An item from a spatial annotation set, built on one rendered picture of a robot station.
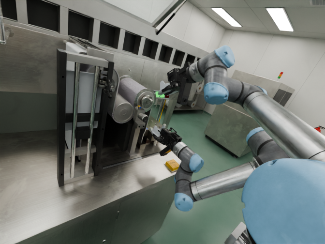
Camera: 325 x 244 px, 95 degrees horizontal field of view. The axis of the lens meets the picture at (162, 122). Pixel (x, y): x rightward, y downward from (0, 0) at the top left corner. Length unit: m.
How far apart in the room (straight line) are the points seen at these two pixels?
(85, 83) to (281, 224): 0.60
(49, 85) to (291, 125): 1.05
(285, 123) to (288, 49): 4.86
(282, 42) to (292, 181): 5.18
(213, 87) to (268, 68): 4.78
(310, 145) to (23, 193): 0.89
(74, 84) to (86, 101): 0.08
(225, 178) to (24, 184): 0.79
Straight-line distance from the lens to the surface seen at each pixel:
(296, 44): 5.27
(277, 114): 0.47
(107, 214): 0.88
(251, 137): 0.76
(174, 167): 0.96
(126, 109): 0.83
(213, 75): 0.52
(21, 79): 1.04
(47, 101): 1.08
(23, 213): 0.77
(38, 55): 1.01
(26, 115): 1.11
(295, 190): 0.23
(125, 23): 1.10
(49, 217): 0.74
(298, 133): 0.43
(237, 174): 0.63
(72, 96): 0.61
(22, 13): 1.00
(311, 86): 5.04
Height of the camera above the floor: 1.51
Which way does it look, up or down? 24 degrees down
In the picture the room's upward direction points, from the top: 18 degrees clockwise
